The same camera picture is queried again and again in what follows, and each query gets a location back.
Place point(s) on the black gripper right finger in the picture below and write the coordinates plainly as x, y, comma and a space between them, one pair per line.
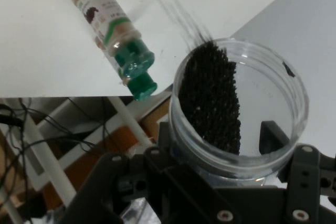
304, 171

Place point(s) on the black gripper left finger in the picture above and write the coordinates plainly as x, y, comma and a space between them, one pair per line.
110, 190

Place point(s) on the black seed heap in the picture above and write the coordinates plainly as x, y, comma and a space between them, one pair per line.
210, 98

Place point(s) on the thin white frame tube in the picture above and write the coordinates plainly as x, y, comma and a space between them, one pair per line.
128, 119

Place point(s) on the clear plastic jar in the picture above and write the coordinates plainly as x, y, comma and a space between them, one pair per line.
262, 98

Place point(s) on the green-capped spice bottle, dark picture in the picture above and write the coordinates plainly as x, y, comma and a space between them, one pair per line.
105, 19

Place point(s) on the thick white frame tube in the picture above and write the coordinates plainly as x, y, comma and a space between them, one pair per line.
50, 161

